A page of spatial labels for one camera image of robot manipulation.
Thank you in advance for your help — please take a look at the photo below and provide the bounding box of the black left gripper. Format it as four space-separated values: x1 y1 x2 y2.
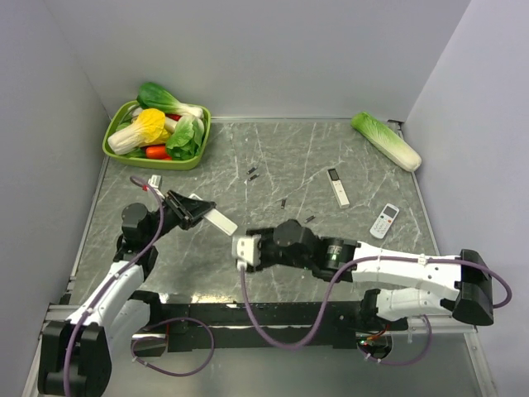
145 189 216 244

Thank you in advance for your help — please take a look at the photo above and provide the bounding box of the long white remote control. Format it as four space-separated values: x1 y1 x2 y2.
203 208 238 237

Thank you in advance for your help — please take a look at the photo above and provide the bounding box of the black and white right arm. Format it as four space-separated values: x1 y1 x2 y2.
232 219 493 330

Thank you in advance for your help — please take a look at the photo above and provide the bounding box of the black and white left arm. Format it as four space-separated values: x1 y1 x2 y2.
37 189 217 396

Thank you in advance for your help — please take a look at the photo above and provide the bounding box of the slim white remote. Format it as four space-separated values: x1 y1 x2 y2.
327 168 350 209

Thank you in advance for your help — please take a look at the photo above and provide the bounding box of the small white display remote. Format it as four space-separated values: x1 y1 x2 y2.
369 203 399 239

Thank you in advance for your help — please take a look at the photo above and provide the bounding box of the orange toy carrot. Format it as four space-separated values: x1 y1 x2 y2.
145 145 169 160

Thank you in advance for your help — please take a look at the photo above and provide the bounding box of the green leafy toy lettuce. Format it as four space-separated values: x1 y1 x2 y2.
165 115 205 160

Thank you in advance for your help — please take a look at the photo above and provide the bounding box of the yellow toy napa cabbage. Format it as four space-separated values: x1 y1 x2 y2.
107 108 176 155

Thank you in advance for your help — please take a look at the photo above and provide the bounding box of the toy bok choy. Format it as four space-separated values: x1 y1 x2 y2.
136 82 203 118

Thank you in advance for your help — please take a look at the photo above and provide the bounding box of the green plastic basket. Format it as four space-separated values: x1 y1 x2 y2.
102 100 212 170

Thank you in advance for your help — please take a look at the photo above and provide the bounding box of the green white napa cabbage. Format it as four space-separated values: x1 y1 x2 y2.
350 112 422 172

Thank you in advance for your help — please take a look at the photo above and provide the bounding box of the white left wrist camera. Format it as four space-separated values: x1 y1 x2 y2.
147 175 162 189

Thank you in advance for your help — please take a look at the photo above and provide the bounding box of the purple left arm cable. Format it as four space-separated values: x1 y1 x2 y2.
61 175 216 397

